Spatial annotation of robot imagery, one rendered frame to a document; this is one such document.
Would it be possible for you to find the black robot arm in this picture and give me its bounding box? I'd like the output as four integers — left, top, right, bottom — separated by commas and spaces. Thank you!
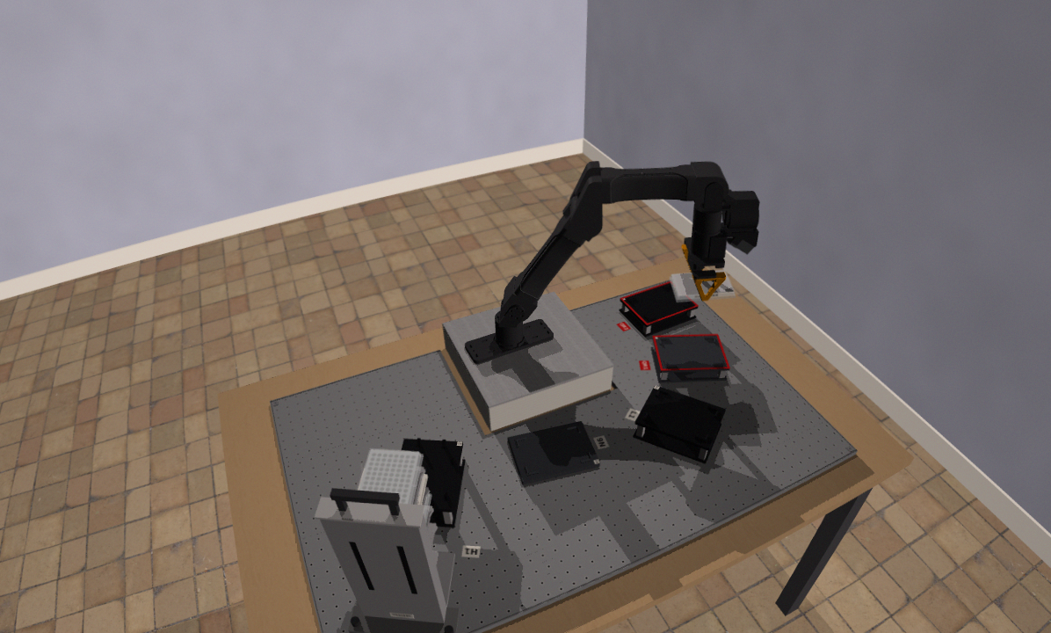
465, 161, 759, 364

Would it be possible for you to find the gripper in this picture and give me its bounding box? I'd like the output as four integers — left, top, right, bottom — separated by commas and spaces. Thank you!
681, 228, 726, 301

